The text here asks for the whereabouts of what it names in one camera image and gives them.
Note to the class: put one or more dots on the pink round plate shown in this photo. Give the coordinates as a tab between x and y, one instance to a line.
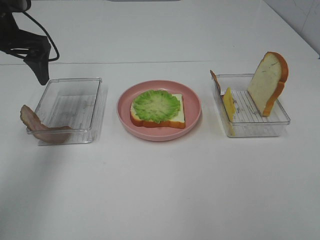
191	104

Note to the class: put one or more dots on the right clear plastic tray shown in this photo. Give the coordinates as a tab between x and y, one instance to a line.
247	121

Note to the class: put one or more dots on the green lettuce leaf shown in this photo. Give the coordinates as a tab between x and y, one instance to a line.
156	106

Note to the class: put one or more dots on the bacon strip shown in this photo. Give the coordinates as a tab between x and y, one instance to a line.
215	80
50	135

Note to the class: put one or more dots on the bread slice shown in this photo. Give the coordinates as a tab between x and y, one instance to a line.
268	82
180	117

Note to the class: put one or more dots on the left clear plastic tray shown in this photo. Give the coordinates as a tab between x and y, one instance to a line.
75	102

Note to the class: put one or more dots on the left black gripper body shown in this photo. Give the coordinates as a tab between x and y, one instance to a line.
22	44

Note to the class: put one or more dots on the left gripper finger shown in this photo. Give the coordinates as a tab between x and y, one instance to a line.
40	67

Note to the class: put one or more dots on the clear plastic tray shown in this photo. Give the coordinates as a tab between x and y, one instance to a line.
75	102
247	121

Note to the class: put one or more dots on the yellow cheese slice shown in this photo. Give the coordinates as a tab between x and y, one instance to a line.
229	105

